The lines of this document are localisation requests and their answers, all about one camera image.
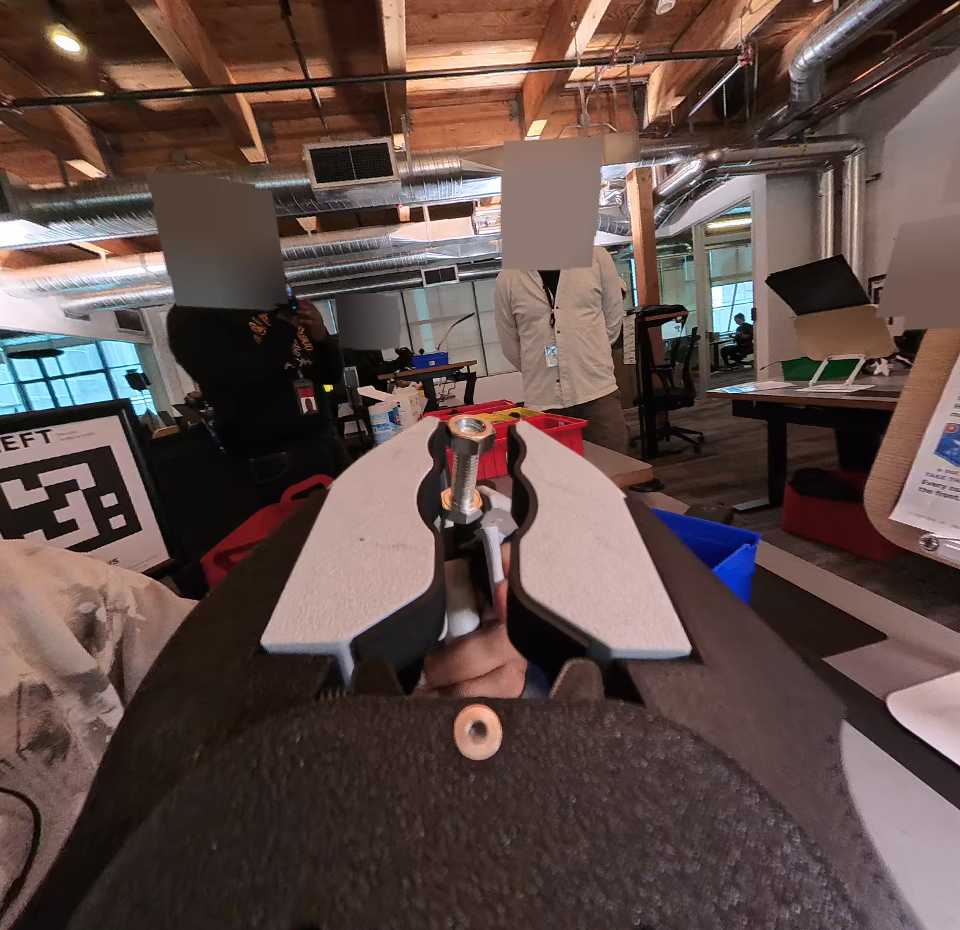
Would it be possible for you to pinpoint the framed marker poster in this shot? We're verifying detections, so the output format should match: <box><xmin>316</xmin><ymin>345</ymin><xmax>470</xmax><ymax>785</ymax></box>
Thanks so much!
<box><xmin>0</xmin><ymin>399</ymin><xmax>177</xmax><ymax>575</ymax></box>

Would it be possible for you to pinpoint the black flag panel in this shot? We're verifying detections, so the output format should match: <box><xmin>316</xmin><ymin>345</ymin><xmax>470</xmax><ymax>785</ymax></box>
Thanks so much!
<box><xmin>765</xmin><ymin>255</ymin><xmax>875</xmax><ymax>318</ymax></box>

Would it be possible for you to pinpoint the person's torso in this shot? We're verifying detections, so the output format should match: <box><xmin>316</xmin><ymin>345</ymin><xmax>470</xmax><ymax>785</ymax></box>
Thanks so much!
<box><xmin>0</xmin><ymin>720</ymin><xmax>102</xmax><ymax>927</ymax></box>

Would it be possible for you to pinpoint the black office chair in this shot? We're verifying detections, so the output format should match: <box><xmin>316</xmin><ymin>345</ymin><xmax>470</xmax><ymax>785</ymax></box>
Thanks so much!
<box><xmin>633</xmin><ymin>305</ymin><xmax>706</xmax><ymax>462</ymax></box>

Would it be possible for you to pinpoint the wooden board stand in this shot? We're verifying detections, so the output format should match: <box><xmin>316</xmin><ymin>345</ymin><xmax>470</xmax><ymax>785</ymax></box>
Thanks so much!
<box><xmin>791</xmin><ymin>305</ymin><xmax>897</xmax><ymax>393</ymax></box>

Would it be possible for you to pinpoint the green plastic bin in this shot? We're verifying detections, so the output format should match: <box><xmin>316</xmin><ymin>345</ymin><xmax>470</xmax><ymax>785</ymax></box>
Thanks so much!
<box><xmin>780</xmin><ymin>356</ymin><xmax>864</xmax><ymax>384</ymax></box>

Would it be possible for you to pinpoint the steel hex bolt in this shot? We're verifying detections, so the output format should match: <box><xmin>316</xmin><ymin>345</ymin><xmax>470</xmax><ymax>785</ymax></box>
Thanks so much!
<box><xmin>438</xmin><ymin>450</ymin><xmax>489</xmax><ymax>525</ymax></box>

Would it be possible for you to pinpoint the red tote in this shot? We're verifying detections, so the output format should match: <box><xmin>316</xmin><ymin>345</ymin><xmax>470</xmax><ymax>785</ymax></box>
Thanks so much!
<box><xmin>201</xmin><ymin>474</ymin><xmax>335</xmax><ymax>590</ymax></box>

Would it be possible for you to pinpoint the person's left hand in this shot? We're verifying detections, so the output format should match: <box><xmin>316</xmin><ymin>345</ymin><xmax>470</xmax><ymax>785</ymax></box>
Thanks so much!
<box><xmin>416</xmin><ymin>555</ymin><xmax>532</xmax><ymax>699</ymax></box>

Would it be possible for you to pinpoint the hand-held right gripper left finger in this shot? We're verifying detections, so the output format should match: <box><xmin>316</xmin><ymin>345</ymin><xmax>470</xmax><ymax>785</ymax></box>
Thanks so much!
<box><xmin>259</xmin><ymin>417</ymin><xmax>449</xmax><ymax>676</ymax></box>

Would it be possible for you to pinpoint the white air vent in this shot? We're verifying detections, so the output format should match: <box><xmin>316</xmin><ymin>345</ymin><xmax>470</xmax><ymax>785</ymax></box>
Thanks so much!
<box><xmin>302</xmin><ymin>136</ymin><xmax>400</xmax><ymax>191</ymax></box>

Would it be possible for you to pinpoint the printed instruction sheet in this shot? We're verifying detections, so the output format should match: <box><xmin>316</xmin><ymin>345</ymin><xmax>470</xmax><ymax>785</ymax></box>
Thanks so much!
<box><xmin>888</xmin><ymin>397</ymin><xmax>960</xmax><ymax>541</ymax></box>

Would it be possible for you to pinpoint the steel hex nut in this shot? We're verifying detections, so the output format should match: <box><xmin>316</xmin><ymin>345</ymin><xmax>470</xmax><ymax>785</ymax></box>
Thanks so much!
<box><xmin>446</xmin><ymin>414</ymin><xmax>496</xmax><ymax>457</ymax></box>

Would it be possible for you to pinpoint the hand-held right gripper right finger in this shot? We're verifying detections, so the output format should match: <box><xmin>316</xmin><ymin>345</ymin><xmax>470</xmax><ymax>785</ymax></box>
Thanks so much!
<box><xmin>504</xmin><ymin>420</ymin><xmax>694</xmax><ymax>663</ymax></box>

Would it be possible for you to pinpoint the silver air duct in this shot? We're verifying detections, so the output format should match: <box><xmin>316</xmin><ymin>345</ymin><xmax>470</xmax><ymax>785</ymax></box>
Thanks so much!
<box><xmin>787</xmin><ymin>0</ymin><xmax>946</xmax><ymax>106</ymax></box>

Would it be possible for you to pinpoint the red bag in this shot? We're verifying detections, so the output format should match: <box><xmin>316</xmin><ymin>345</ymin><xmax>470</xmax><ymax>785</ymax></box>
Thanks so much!
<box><xmin>781</xmin><ymin>468</ymin><xmax>905</xmax><ymax>564</ymax></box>

